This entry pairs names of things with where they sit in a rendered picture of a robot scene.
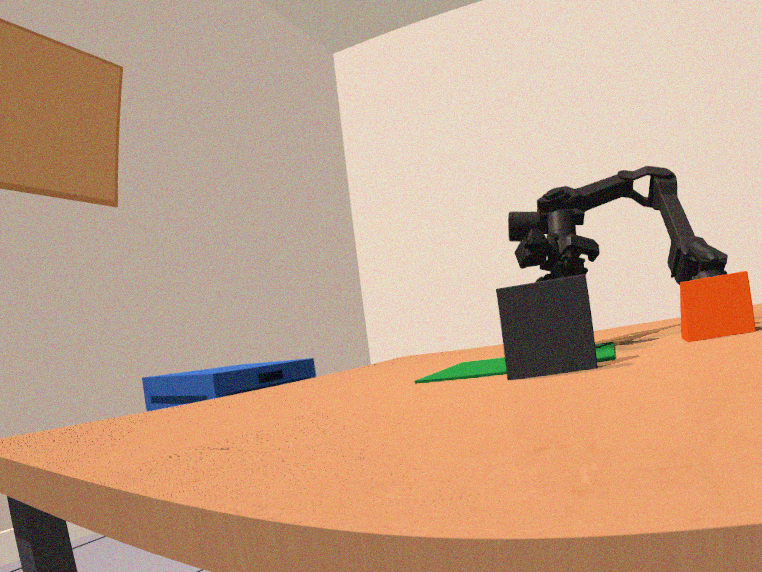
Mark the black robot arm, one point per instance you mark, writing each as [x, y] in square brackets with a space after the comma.
[563, 208]

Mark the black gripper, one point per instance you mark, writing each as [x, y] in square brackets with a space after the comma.
[567, 262]

